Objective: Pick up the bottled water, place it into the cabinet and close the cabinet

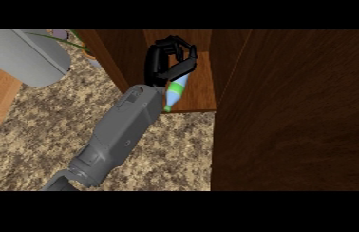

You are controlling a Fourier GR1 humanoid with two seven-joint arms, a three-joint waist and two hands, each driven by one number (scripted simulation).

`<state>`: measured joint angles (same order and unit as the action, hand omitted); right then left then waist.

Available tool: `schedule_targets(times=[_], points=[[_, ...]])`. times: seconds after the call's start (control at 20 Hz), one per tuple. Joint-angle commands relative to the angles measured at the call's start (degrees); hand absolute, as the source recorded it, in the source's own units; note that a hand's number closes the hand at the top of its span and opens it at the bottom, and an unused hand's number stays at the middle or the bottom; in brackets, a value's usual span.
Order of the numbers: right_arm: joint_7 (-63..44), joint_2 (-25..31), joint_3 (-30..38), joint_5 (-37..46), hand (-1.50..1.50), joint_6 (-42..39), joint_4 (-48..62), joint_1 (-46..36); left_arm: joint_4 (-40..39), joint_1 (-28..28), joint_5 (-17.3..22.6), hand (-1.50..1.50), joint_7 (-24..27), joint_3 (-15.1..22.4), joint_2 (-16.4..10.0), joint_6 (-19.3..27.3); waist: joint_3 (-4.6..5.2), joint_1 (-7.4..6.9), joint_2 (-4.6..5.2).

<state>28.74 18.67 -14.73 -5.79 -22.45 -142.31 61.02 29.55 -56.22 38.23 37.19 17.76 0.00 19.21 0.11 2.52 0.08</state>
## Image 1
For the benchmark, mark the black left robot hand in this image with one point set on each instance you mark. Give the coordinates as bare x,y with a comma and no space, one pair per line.
155,64

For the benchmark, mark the green potted plant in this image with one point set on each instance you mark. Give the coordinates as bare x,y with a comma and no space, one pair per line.
87,53

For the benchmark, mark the blue green water bottle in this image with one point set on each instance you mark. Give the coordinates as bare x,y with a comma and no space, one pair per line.
176,90

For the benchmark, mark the dark wooden cabinet door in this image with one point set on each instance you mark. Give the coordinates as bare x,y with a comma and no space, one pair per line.
290,115

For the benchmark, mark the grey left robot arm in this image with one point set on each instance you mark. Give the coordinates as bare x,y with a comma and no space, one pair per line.
123,125

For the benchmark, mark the brown wooden cabinet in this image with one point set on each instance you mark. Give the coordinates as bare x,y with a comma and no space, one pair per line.
198,93

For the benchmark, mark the pale brown wooden board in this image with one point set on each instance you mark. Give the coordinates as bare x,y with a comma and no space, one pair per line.
8,94

